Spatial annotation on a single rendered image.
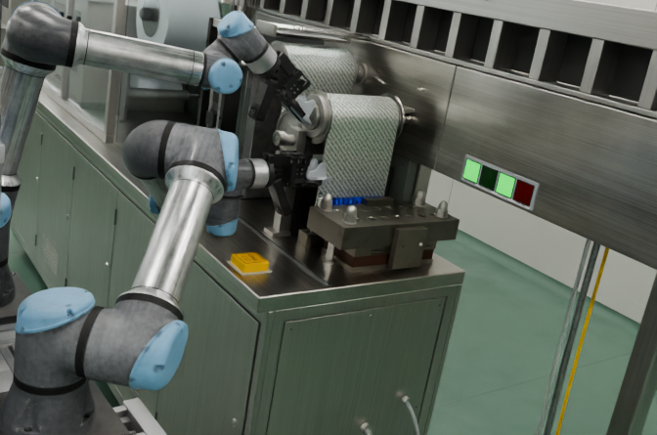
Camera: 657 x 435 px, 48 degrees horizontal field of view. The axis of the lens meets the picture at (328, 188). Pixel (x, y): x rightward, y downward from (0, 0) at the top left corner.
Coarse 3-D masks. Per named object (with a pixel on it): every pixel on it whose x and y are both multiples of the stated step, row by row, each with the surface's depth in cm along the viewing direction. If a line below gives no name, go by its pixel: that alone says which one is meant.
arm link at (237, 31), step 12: (240, 12) 172; (228, 24) 170; (240, 24) 170; (252, 24) 173; (228, 36) 171; (240, 36) 171; (252, 36) 173; (240, 48) 172; (252, 48) 174; (264, 48) 176; (240, 60) 175; (252, 60) 176
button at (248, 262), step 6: (252, 252) 183; (234, 258) 179; (240, 258) 178; (246, 258) 179; (252, 258) 179; (258, 258) 180; (234, 264) 179; (240, 264) 177; (246, 264) 176; (252, 264) 176; (258, 264) 177; (264, 264) 178; (240, 270) 177; (246, 270) 176; (252, 270) 177; (258, 270) 178; (264, 270) 179
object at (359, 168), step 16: (336, 144) 196; (352, 144) 199; (368, 144) 202; (384, 144) 205; (336, 160) 198; (352, 160) 201; (368, 160) 204; (384, 160) 207; (336, 176) 199; (352, 176) 202; (368, 176) 206; (384, 176) 209; (320, 192) 198; (336, 192) 201; (352, 192) 204; (368, 192) 208; (384, 192) 211
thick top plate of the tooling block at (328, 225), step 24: (312, 216) 192; (336, 216) 188; (360, 216) 191; (384, 216) 195; (408, 216) 199; (432, 216) 202; (336, 240) 183; (360, 240) 185; (384, 240) 190; (432, 240) 200
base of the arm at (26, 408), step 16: (16, 384) 118; (80, 384) 120; (16, 400) 117; (32, 400) 117; (48, 400) 117; (64, 400) 118; (80, 400) 121; (0, 416) 120; (16, 416) 117; (32, 416) 117; (48, 416) 117; (64, 416) 118; (80, 416) 120; (16, 432) 117; (32, 432) 117; (48, 432) 117; (64, 432) 118; (80, 432) 121
